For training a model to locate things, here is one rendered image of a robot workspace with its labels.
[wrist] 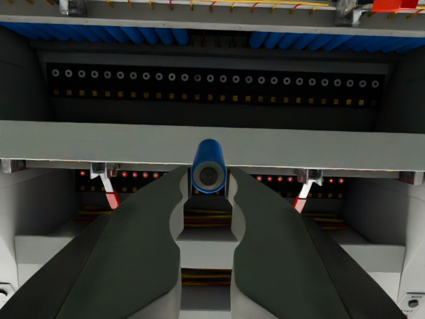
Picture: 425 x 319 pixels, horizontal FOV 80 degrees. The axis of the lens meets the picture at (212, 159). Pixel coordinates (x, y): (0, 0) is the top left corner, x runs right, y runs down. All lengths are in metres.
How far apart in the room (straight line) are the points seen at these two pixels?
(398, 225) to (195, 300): 0.43
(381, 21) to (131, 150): 0.30
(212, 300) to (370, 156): 0.45
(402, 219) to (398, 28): 0.29
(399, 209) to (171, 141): 0.38
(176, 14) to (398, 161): 0.30
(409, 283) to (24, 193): 0.64
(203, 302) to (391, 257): 0.38
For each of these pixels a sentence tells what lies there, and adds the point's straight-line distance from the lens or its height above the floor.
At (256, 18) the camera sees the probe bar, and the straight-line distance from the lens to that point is 0.31.
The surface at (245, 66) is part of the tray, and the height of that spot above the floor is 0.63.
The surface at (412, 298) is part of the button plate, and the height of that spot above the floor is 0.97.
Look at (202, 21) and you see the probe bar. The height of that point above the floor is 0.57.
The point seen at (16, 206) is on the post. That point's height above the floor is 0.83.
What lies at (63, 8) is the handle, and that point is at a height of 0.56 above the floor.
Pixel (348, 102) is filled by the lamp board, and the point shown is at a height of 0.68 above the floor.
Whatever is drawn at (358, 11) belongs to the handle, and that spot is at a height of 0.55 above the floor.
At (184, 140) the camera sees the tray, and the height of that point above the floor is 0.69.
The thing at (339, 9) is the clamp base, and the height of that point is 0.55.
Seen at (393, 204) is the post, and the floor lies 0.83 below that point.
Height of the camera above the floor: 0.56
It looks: 30 degrees up
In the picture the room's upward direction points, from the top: 178 degrees counter-clockwise
